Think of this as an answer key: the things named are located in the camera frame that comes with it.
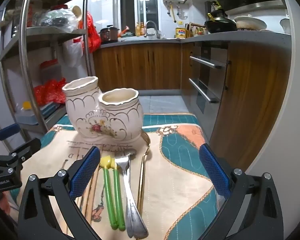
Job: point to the black wok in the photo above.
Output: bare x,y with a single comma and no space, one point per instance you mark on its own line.
220,25

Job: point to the dark flat tray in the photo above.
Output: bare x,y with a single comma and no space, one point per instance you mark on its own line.
51,110

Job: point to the hanging red plastic bag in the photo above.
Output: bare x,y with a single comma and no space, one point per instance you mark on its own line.
93,35

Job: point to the floral ceramic double utensil holder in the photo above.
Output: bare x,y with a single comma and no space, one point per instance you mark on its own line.
125,120

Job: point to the red lidded plastic container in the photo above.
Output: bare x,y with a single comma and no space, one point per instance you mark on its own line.
48,68

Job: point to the white ceramic pot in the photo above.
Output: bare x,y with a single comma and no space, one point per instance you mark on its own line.
251,23

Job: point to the wooden base cabinet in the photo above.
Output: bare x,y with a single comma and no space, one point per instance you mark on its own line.
140,67

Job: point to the orange kitchen tool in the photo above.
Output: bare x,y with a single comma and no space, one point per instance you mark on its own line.
124,31

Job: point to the seasoning bottle rack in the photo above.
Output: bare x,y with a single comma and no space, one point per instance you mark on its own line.
196,31

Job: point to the crumpled red plastic bag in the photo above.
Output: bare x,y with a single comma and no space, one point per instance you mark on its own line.
50,91

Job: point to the hanging white plastic bag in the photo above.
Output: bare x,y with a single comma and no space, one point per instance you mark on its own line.
73,52

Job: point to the chrome kitchen faucet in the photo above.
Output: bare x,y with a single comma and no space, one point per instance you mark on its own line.
152,26

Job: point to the yellow cooking oil bottle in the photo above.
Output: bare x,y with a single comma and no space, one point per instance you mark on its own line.
180,33

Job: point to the built-in steel oven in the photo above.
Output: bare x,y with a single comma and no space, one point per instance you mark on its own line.
207,80

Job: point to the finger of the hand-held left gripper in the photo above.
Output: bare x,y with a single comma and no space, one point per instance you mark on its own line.
27,146
7,131

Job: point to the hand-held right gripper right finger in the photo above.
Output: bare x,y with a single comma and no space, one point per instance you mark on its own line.
213,172

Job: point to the kitchen window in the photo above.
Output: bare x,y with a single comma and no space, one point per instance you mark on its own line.
137,5

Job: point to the amber bottles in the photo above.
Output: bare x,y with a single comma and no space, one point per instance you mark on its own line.
141,30

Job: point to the clear plastic bag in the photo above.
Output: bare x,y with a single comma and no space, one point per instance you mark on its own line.
57,20

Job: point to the person's left hand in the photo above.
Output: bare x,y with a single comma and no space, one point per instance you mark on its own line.
4,205

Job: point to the plastic jug with yellow cap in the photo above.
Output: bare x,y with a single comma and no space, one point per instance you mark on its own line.
27,112

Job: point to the dark red rice cooker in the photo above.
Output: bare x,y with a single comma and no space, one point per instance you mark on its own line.
108,35

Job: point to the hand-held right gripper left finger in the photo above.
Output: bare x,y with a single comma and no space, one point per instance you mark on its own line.
86,172

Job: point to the silver spoon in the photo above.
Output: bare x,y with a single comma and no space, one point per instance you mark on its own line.
130,153

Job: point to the stainless steel shelf rack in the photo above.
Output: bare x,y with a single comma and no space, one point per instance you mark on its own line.
55,36

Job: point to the gold fork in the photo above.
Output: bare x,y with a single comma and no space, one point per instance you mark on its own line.
143,175

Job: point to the printed teal and peach tablecloth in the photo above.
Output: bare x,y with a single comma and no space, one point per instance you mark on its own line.
170,192

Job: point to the beige slotted ladle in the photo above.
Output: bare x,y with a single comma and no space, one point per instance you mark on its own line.
77,12

